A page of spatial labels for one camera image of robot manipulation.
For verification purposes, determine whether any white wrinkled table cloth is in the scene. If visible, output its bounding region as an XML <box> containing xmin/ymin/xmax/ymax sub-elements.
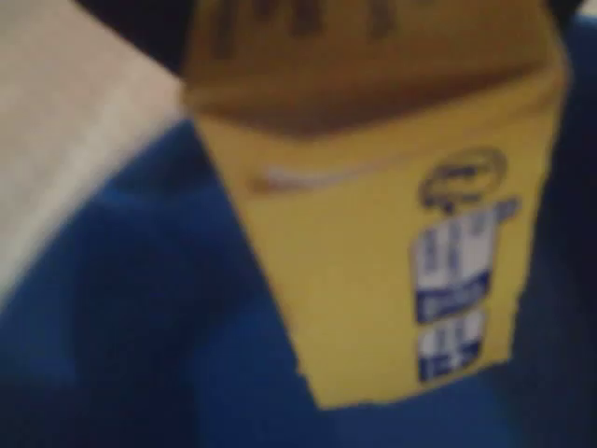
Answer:
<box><xmin>0</xmin><ymin>0</ymin><xmax>187</xmax><ymax>300</ymax></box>

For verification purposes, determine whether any yellow cardboard box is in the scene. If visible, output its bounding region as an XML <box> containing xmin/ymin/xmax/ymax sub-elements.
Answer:
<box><xmin>180</xmin><ymin>0</ymin><xmax>576</xmax><ymax>412</ymax></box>

